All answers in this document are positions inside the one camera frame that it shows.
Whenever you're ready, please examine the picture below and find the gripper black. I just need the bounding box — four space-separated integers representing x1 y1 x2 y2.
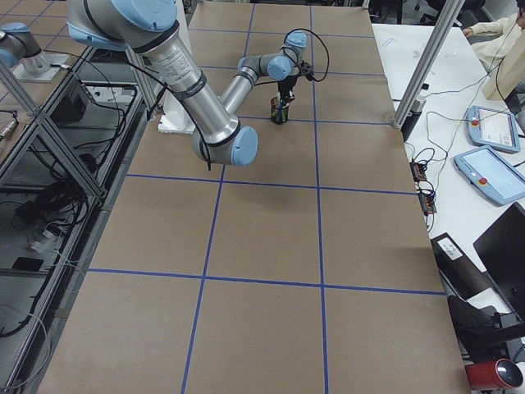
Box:
277 76 296 99

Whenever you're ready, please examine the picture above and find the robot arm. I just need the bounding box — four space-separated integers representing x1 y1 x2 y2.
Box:
1 22 42 68
67 1 307 167

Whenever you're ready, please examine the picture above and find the black mesh pen cup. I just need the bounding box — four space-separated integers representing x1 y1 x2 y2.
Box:
270 97 290 125

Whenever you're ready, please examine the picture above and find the teach pendant far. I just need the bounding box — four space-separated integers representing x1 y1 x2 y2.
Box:
466 106 521 153

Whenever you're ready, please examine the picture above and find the teach pendant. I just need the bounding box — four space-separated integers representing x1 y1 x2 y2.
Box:
454 145 524 206
466 106 521 153

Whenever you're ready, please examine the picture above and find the seated person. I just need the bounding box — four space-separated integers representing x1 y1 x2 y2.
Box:
462 10 525 103

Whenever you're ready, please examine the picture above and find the white power strip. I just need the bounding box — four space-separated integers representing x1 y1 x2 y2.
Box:
437 237 463 261

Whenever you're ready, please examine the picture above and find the teach pendant near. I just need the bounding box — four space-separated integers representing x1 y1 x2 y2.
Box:
454 145 524 206

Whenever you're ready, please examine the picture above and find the black laptop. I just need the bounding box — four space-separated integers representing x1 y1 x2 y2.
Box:
473 203 524 318

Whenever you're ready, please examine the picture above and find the red cylinder bottle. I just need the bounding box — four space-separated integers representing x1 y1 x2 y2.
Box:
464 359 524 391

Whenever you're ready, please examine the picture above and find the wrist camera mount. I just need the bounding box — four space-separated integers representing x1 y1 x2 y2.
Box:
297 61 315 81

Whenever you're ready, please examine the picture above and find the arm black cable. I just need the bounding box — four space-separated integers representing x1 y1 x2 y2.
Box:
282 27 331 83

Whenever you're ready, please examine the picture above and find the aluminium frame post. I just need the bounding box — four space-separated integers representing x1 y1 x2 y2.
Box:
392 0 464 129

